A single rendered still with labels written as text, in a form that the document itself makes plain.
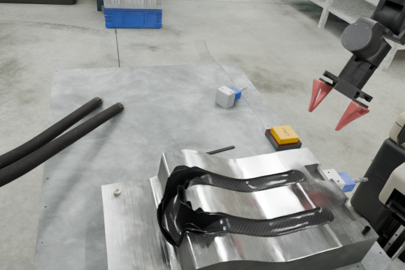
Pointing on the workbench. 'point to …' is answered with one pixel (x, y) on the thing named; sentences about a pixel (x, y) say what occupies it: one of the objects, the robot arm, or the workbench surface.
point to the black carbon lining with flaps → (190, 179)
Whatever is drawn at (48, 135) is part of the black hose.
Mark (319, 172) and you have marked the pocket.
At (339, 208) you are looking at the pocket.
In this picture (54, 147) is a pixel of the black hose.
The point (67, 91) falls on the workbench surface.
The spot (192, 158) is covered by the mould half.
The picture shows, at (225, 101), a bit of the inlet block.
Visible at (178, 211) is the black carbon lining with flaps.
